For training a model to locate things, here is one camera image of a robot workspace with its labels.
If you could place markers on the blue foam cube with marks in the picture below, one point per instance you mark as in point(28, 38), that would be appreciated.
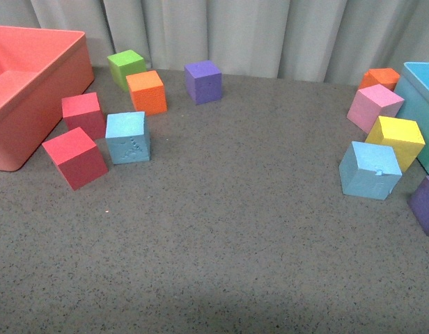
point(128, 137)

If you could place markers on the purple foam cube back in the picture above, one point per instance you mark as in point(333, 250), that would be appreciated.
point(203, 82)

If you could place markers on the purple foam cube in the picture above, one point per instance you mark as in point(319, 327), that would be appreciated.
point(419, 204)
point(203, 82)

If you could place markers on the orange foam cube left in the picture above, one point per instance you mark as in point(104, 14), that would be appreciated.
point(147, 92)

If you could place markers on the orange foam cube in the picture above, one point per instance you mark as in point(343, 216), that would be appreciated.
point(147, 92)
point(386, 77)

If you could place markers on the green foam cube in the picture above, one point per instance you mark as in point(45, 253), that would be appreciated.
point(123, 64)

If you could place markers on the red foam cube front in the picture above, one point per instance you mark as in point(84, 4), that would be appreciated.
point(76, 157)

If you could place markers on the red foam cube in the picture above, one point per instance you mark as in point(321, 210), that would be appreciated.
point(76, 157)
point(84, 111)

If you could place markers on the red foam cube rear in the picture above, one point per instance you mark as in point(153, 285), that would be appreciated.
point(84, 111)

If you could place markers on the pink foam cube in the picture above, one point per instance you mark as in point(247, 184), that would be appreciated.
point(371, 102)

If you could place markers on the white curtain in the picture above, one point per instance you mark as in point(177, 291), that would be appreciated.
point(323, 41)

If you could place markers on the yellow foam cube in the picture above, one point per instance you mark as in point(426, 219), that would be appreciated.
point(403, 135)

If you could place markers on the orange foam cube right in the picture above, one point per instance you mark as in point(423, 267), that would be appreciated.
point(386, 77)

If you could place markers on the pink plastic bin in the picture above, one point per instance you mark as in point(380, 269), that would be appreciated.
point(38, 68)

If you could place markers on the purple foam cube right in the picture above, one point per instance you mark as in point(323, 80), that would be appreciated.
point(419, 204)

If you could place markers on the teal plastic bin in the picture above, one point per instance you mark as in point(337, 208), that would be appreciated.
point(413, 87)

